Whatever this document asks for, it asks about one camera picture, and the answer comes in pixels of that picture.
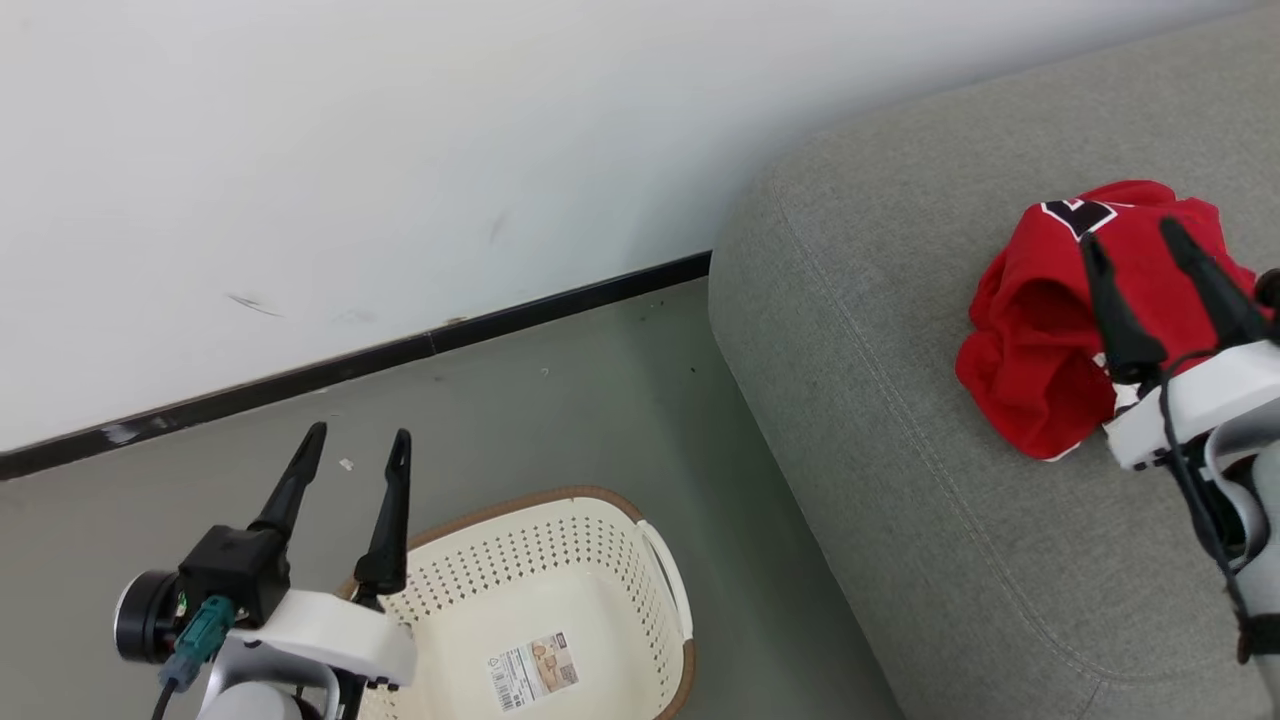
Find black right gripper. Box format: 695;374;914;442
1079;216;1280;387

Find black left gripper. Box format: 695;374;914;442
115;422;413;665

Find red jersey with striped trim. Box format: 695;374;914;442
955;180;1263;462

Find cream perforated laundry basket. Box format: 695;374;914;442
335;487;697;720

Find black baseboard strip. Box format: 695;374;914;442
0;250;713;482

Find paper label sticker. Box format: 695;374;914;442
487;631;582;714

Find grey fabric sofa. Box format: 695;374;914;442
707;5;1280;720

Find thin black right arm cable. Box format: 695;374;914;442
1158;348;1263;641

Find left arm teal plug cable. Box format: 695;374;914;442
150;595;238;720

